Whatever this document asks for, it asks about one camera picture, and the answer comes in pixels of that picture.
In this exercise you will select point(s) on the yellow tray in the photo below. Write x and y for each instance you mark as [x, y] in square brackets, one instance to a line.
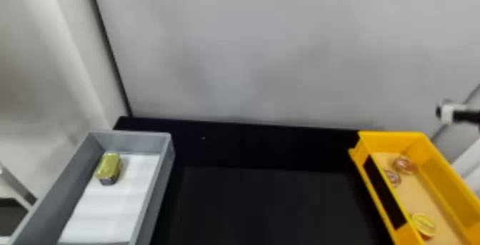
[442, 171]

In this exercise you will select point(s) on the grey tray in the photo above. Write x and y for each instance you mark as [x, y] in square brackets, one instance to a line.
[48, 209]

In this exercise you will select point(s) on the yellow can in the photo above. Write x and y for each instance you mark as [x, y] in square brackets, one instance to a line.
[404, 164]
[423, 224]
[109, 166]

